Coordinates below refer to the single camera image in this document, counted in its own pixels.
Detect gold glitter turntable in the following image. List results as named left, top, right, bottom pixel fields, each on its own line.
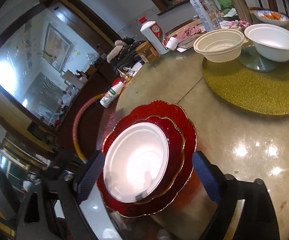
left=201, top=42, right=289, bottom=117

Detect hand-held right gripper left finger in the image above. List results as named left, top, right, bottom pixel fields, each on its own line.
left=16, top=151, right=106, bottom=240

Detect small white bottle green label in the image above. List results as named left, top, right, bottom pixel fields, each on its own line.
left=100, top=78, right=125, bottom=109

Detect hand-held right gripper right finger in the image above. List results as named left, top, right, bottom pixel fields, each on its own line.
left=193, top=152, right=280, bottom=240

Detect white liquor bottle red cap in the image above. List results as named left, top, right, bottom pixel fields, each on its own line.
left=140, top=17, right=171, bottom=55

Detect large wall mirror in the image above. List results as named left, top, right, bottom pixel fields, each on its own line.
left=0, top=0, right=125, bottom=155

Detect pink cloth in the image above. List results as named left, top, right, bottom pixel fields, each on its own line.
left=175, top=24, right=208, bottom=41

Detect white foam bowl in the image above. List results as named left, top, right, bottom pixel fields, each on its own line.
left=103, top=122, right=170, bottom=203
left=244, top=23, right=289, bottom=63

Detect small perfume bottle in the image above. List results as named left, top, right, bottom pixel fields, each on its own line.
left=117, top=68, right=133, bottom=82

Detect blue rimmed plate with food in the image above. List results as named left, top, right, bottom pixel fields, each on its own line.
left=254, top=9, right=289, bottom=26

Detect paper sheets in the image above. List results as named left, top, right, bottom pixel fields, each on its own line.
left=176, top=39, right=200, bottom=53

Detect clear bottle black lid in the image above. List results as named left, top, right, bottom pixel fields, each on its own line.
left=194, top=0, right=221, bottom=26

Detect brown jar gold lid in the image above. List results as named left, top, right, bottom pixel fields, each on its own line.
left=135, top=42, right=159, bottom=64

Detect cream plastic bowl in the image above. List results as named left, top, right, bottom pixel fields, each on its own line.
left=193, top=28, right=245, bottom=63

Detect pink and yellow hula hoop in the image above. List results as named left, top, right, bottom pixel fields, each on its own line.
left=72, top=93, right=108, bottom=163

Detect red glass plate gold rim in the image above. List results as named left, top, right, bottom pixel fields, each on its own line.
left=96, top=100, right=198, bottom=217

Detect short white capped tube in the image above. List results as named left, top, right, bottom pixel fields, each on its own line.
left=166, top=37, right=179, bottom=50

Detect white squeeze tube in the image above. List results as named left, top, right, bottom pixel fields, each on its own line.
left=190, top=0, right=214, bottom=32

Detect red glass plate white sticker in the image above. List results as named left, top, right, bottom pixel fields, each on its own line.
left=134, top=114, right=185, bottom=205

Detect stainless steel thermos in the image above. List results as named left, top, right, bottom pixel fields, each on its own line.
left=223, top=0, right=254, bottom=23

